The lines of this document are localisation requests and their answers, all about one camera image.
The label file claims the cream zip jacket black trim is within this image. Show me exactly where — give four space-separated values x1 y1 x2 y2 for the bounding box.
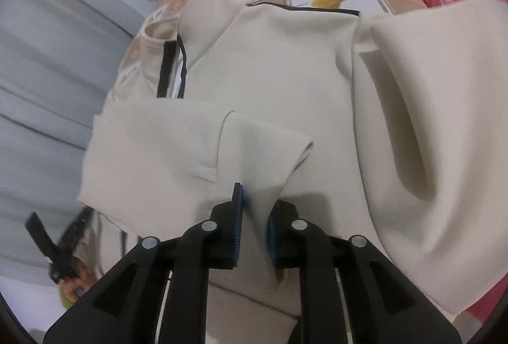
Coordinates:
77 0 508 329

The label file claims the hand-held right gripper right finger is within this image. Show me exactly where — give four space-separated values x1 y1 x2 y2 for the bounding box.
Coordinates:
268 201 461 344

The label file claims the white curtain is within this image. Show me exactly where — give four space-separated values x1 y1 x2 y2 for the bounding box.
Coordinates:
0 0 148 281

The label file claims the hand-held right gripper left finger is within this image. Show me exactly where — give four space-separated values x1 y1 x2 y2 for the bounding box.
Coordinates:
43 182 244 344

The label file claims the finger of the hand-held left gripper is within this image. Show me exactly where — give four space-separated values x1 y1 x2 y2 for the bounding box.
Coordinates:
24 211 61 262
59 206 97 266

